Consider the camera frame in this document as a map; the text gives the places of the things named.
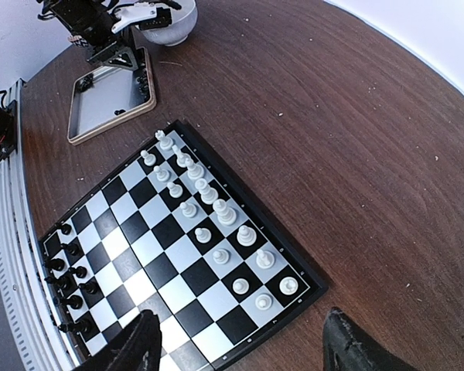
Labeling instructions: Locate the wooden rimmed black tray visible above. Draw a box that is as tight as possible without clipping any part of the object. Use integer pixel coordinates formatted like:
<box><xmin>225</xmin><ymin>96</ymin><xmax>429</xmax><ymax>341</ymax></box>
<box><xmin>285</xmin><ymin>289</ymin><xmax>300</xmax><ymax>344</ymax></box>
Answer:
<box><xmin>67</xmin><ymin>47</ymin><xmax>157</xmax><ymax>145</ymax></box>

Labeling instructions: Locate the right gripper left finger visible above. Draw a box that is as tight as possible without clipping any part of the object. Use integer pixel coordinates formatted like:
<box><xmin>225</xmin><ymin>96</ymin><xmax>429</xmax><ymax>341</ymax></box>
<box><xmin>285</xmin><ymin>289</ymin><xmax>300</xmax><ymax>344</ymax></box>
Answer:
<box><xmin>75</xmin><ymin>309</ymin><xmax>162</xmax><ymax>371</ymax></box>

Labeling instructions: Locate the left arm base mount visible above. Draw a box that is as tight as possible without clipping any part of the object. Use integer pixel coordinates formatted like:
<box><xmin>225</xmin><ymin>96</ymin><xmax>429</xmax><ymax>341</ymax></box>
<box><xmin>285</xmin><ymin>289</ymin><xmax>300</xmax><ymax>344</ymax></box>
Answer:
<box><xmin>0</xmin><ymin>77</ymin><xmax>19</xmax><ymax>162</ymax></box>

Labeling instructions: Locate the white ceramic bowl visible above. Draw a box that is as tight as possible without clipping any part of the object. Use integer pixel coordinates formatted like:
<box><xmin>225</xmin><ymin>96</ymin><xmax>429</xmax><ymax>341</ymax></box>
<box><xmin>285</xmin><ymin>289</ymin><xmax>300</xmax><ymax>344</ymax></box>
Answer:
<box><xmin>139</xmin><ymin>0</ymin><xmax>198</xmax><ymax>46</ymax></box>

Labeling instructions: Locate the black rook chess piece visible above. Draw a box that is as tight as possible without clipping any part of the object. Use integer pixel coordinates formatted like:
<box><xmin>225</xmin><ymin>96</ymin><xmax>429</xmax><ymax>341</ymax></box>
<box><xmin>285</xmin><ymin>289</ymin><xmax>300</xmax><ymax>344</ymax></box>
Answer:
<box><xmin>56</xmin><ymin>223</ymin><xmax>73</xmax><ymax>235</ymax></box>

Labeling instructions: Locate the aluminium front rail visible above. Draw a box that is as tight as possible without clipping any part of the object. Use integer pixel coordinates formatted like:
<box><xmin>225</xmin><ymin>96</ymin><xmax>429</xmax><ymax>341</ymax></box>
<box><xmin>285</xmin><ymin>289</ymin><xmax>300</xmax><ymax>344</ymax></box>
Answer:
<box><xmin>0</xmin><ymin>79</ymin><xmax>82</xmax><ymax>371</ymax></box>

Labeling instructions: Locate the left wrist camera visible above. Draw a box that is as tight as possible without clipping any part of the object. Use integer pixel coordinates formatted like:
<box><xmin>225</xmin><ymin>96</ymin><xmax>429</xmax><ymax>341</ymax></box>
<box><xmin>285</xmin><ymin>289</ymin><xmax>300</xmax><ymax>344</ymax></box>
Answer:
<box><xmin>111</xmin><ymin>2</ymin><xmax>172</xmax><ymax>34</ymax></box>

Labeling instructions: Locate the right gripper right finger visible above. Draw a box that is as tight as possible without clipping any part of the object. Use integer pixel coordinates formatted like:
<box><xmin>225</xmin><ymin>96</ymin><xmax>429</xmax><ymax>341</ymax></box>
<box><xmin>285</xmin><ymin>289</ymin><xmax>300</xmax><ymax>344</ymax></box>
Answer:
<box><xmin>322</xmin><ymin>307</ymin><xmax>416</xmax><ymax>370</ymax></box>

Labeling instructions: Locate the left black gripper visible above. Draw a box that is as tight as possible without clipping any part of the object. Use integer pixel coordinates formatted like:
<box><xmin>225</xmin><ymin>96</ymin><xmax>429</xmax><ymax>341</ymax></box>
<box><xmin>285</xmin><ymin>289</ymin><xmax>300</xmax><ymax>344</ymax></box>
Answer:
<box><xmin>87</xmin><ymin>27</ymin><xmax>139</xmax><ymax>70</ymax></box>

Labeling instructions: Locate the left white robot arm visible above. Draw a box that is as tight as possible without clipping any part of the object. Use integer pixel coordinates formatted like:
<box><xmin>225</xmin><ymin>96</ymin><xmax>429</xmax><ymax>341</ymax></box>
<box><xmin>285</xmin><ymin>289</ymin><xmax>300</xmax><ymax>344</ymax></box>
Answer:
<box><xmin>37</xmin><ymin>0</ymin><xmax>144</xmax><ymax>71</ymax></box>

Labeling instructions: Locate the black grey chessboard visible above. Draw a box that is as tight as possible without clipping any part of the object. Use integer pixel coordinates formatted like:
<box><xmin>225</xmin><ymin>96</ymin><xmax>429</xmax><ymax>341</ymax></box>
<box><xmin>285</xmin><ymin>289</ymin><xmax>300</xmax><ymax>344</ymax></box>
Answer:
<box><xmin>39</xmin><ymin>122</ymin><xmax>327</xmax><ymax>370</ymax></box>

